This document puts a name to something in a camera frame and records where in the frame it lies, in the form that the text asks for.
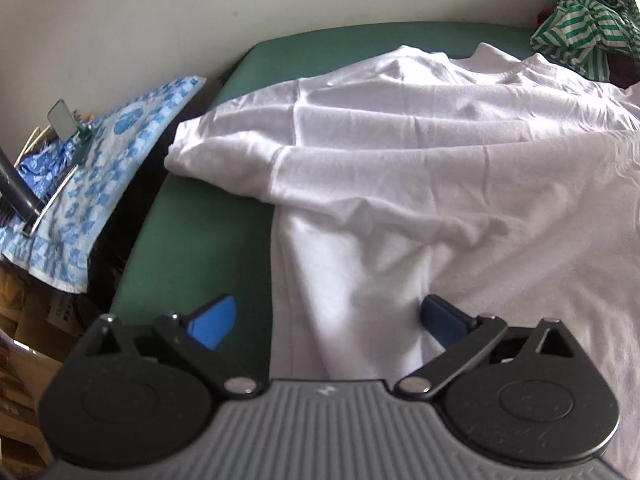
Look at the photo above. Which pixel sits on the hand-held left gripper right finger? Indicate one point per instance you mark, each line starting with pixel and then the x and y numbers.
pixel 440 317

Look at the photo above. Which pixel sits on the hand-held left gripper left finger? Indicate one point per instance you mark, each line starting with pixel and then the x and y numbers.
pixel 215 317

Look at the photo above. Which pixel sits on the white t-shirt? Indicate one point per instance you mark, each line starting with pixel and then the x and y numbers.
pixel 400 185

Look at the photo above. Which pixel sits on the black storage crate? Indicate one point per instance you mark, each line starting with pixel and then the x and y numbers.
pixel 130 210

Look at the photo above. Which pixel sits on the blue floral towel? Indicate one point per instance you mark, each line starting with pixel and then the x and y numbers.
pixel 125 160

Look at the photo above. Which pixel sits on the cardboard boxes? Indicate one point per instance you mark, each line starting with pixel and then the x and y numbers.
pixel 25 370

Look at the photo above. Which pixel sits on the blue patterned plastic bag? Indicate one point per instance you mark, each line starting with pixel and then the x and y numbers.
pixel 40 170

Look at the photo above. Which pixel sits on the maroon striped cloth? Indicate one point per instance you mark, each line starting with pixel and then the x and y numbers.
pixel 6 217

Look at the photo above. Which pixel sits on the small rectangular mirror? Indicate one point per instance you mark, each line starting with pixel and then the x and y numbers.
pixel 61 119

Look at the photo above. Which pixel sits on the bundle of wooden sticks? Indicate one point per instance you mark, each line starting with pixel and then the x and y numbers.
pixel 32 142

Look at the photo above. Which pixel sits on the dark red knitted garment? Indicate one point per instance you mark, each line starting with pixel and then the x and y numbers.
pixel 625 72

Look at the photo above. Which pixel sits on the green striped shirt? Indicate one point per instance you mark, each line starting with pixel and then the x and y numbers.
pixel 585 25

